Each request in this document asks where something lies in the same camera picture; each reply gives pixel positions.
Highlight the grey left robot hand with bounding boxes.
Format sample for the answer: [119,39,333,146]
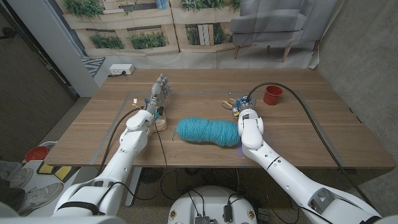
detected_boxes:
[144,73,172,115]

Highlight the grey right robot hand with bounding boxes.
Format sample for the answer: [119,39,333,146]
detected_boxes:
[231,95,258,114]

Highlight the orange handled scissors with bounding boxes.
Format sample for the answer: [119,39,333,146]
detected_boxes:
[221,98,238,111]

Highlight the red plastic cup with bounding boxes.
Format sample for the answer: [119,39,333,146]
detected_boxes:
[263,85,284,106]

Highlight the teal yarn skein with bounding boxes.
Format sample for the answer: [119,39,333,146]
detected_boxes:
[172,116,242,147]

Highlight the light wooden block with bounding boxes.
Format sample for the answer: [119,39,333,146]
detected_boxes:
[154,114,168,133]

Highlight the white power strip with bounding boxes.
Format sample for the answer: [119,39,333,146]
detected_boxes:
[109,63,136,76]

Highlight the printed room backdrop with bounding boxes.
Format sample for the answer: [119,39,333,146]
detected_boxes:
[55,0,338,70]

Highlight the white metal table leg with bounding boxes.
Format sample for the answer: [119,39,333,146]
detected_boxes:
[125,167,143,207]

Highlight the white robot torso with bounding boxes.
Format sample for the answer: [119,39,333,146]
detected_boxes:
[167,185,258,224]

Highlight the black adapter on torso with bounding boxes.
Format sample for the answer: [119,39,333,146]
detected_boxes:
[223,204,233,223]

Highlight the red bowl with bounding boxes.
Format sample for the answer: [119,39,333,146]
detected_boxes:
[24,146,50,163]

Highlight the grey sneaker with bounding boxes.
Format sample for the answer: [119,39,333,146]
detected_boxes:
[14,182,65,216]
[0,161,34,190]

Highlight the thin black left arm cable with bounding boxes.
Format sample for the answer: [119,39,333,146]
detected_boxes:
[96,121,169,208]

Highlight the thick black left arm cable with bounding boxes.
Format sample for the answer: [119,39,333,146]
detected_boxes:
[98,106,146,175]

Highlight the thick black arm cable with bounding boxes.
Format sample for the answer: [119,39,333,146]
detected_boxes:
[98,106,146,175]
[247,82,374,209]

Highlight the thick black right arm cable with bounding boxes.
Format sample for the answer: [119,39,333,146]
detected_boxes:
[247,82,374,209]

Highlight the black wall hook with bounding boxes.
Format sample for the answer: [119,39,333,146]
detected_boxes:
[0,27,18,40]

